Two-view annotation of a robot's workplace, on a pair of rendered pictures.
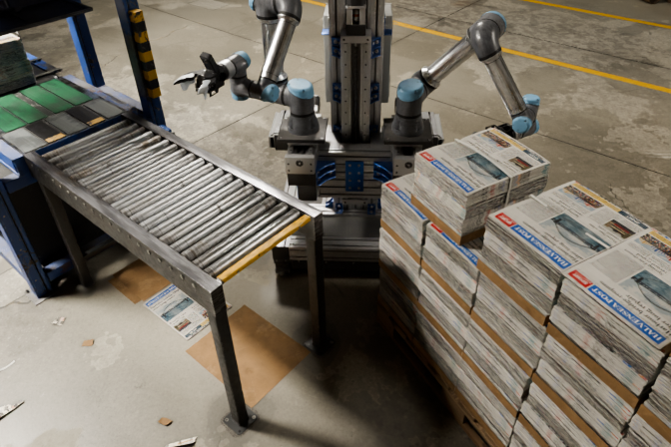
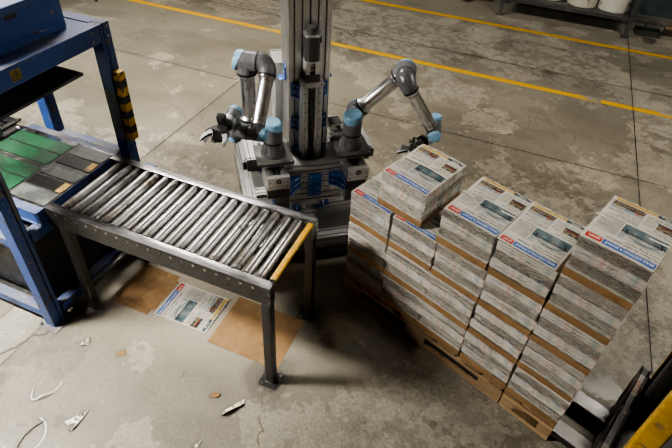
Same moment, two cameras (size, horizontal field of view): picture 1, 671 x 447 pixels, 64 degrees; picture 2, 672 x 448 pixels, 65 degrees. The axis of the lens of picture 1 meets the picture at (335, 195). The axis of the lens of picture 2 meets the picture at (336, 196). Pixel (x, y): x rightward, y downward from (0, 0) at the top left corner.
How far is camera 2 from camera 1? 0.99 m
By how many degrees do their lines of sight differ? 17
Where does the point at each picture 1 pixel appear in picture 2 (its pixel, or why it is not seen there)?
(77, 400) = (135, 398)
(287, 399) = (300, 358)
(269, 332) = not seen: hidden behind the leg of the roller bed
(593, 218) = (502, 200)
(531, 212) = (467, 201)
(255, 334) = (257, 317)
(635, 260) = (531, 223)
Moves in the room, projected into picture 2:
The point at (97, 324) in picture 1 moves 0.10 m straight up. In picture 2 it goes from (121, 337) to (118, 327)
